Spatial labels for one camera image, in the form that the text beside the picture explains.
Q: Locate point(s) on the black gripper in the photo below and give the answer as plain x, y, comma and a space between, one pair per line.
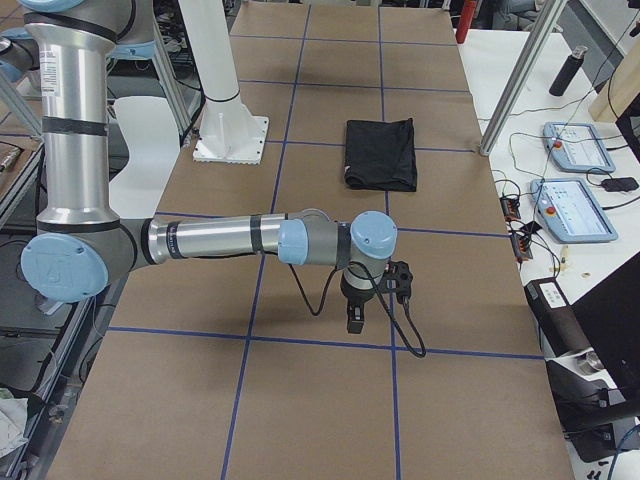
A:
355, 297

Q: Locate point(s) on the black printed t-shirt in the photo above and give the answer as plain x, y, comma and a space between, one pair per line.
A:
380, 156

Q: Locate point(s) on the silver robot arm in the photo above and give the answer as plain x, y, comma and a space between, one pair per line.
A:
97, 227

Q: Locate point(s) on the near blue teach pendant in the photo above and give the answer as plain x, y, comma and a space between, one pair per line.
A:
570, 212

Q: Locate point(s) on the blue teach pendant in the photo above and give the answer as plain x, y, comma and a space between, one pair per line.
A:
577, 148
570, 212

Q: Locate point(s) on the white curved plastic shield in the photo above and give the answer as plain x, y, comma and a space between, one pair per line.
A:
152, 138

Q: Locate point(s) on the far blue teach pendant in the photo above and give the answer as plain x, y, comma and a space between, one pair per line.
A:
577, 148

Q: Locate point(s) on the black phone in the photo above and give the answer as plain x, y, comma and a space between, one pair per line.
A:
620, 184

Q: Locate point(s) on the black water bottle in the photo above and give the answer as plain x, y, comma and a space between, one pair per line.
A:
568, 71

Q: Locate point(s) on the red cylinder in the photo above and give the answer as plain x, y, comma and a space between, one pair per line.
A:
465, 20

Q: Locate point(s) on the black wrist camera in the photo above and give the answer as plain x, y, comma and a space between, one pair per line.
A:
397, 280

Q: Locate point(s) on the white central pedestal column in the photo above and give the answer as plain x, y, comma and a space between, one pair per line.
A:
228, 132

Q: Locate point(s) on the aluminium frame post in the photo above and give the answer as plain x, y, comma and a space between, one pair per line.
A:
532, 49

